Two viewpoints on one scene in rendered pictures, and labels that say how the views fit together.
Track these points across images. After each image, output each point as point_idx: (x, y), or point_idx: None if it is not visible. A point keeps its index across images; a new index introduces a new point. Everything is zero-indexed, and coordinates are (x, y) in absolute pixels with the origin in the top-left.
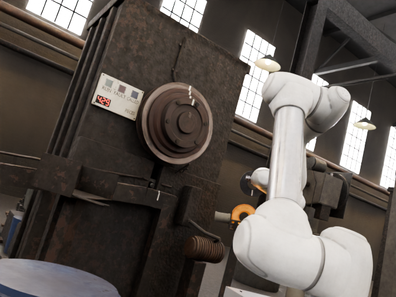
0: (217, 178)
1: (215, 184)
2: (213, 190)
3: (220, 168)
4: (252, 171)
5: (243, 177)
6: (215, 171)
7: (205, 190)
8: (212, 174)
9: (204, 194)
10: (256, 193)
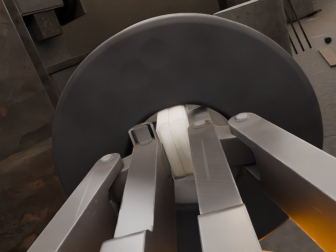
0: (49, 109)
1: (44, 155)
2: (52, 183)
3: (30, 64)
4: (105, 59)
5: (62, 160)
6: (18, 91)
7: (13, 217)
8: (13, 116)
9: (25, 235)
10: (262, 215)
